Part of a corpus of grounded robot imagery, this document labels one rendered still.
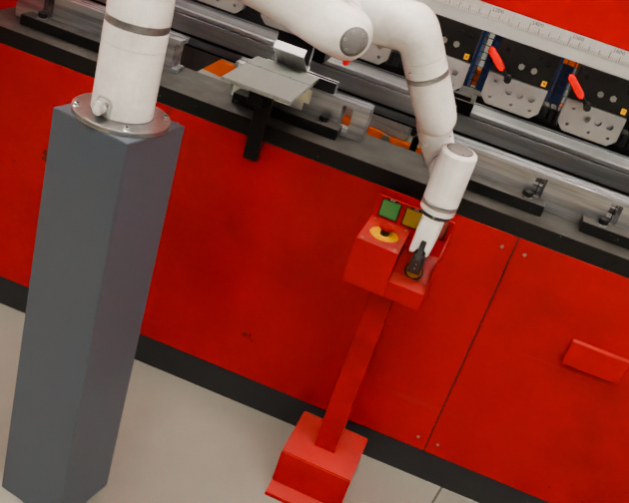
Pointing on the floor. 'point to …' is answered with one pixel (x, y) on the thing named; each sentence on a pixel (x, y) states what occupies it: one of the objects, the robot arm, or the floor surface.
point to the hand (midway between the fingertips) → (415, 264)
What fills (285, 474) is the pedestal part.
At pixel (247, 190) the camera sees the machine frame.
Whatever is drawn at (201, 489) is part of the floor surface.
